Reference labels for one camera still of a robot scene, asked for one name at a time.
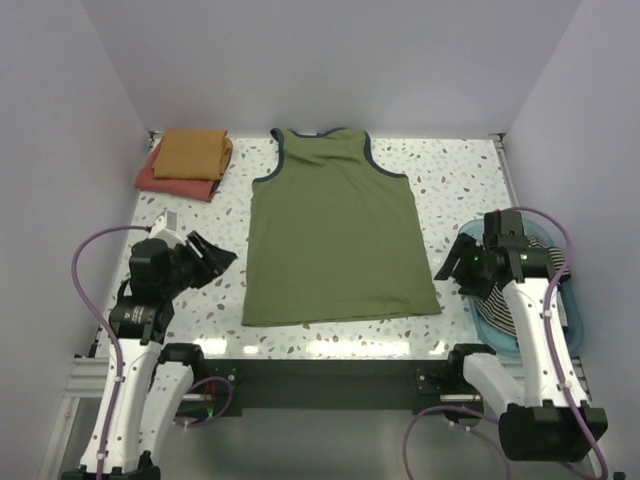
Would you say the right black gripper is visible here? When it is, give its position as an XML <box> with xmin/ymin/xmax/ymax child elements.
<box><xmin>433</xmin><ymin>232</ymin><xmax>495</xmax><ymax>300</ymax></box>

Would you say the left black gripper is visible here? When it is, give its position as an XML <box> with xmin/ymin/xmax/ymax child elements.
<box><xmin>161</xmin><ymin>229</ymin><xmax>236</xmax><ymax>297</ymax></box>

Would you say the olive green tank top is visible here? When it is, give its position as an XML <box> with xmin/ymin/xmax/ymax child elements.
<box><xmin>242</xmin><ymin>128</ymin><xmax>441</xmax><ymax>327</ymax></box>

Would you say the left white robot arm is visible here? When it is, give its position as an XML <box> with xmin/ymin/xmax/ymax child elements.
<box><xmin>61</xmin><ymin>230</ymin><xmax>237</xmax><ymax>479</ymax></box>

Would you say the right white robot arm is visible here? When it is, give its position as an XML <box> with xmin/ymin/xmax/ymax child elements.
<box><xmin>436</xmin><ymin>208</ymin><xmax>608</xmax><ymax>465</ymax></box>

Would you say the salmon red folded tank top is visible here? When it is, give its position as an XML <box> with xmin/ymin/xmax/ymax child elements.
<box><xmin>135</xmin><ymin>142</ymin><xmax>221</xmax><ymax>202</ymax></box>

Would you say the striped black white tank top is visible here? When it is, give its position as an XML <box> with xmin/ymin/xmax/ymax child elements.
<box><xmin>473</xmin><ymin>235</ymin><xmax>565</xmax><ymax>338</ymax></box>

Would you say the mustard folded tank top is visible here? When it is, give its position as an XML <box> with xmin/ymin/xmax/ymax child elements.
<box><xmin>153</xmin><ymin>129</ymin><xmax>233</xmax><ymax>181</ymax></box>

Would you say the blue translucent plastic bin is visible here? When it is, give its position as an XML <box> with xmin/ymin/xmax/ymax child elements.
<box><xmin>459</xmin><ymin>219</ymin><xmax>584</xmax><ymax>359</ymax></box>

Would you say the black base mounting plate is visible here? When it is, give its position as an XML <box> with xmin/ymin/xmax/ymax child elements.
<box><xmin>177</xmin><ymin>359</ymin><xmax>485</xmax><ymax>426</ymax></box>

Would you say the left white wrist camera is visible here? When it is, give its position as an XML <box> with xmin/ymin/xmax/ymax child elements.
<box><xmin>148</xmin><ymin>210</ymin><xmax>184</xmax><ymax>248</ymax></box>

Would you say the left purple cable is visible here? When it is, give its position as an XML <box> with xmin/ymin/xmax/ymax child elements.
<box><xmin>70</xmin><ymin>224</ymin><xmax>236</xmax><ymax>480</ymax></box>

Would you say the purple cable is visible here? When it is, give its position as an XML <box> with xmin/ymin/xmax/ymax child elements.
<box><xmin>70</xmin><ymin>224</ymin><xmax>236</xmax><ymax>480</ymax></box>
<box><xmin>403</xmin><ymin>207</ymin><xmax>611</xmax><ymax>480</ymax></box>

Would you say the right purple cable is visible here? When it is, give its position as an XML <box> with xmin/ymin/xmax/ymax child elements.
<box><xmin>403</xmin><ymin>207</ymin><xmax>611</xmax><ymax>480</ymax></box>

